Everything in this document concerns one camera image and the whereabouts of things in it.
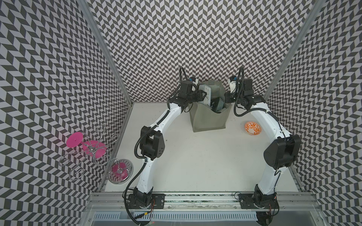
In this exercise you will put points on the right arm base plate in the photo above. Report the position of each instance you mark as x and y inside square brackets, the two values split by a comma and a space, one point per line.
[258, 201]

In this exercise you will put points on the grey square analog clock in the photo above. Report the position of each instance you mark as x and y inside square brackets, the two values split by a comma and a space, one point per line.
[207, 93]

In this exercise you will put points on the aluminium front rail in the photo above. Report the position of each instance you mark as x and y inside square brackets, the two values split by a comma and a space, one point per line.
[205, 201]

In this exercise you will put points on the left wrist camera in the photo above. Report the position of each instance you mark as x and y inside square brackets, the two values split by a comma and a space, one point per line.
[194, 80]

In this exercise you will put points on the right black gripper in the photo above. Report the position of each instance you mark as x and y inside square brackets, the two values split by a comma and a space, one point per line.
[228, 99]

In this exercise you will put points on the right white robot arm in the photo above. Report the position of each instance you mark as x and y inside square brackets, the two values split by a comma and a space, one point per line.
[284, 146]

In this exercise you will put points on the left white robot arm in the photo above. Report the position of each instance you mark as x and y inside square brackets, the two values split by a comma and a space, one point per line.
[151, 143]

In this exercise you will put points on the orange patterned bowl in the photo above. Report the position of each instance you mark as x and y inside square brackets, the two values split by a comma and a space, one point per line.
[252, 128]

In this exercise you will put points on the green rectangular analog clock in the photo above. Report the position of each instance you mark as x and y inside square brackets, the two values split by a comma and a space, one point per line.
[218, 105]

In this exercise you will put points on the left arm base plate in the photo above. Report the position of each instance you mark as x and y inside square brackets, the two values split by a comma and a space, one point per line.
[157, 201]

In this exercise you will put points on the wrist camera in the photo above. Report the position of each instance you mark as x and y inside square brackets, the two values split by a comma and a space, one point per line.
[233, 84]
[194, 80]

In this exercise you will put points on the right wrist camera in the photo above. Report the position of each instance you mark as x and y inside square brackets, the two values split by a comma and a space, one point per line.
[233, 84]

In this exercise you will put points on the pink wire cup stand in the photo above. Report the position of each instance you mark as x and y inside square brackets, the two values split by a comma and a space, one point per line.
[97, 150]

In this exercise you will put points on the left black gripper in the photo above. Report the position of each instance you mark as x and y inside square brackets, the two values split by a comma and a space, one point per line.
[199, 95]

